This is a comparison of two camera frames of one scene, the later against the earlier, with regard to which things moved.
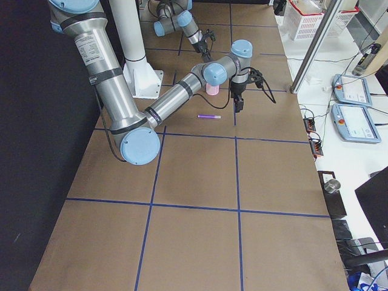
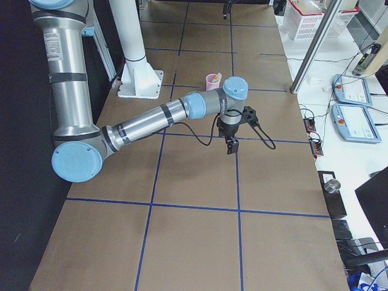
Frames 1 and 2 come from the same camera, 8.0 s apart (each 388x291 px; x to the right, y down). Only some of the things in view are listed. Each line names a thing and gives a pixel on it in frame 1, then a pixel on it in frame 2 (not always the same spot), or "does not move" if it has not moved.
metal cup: (331, 185) does not move
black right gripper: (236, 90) -> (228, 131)
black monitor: (374, 196) does not move
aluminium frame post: (318, 41) does not move
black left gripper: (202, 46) -> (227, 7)
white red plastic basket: (305, 17) does not move
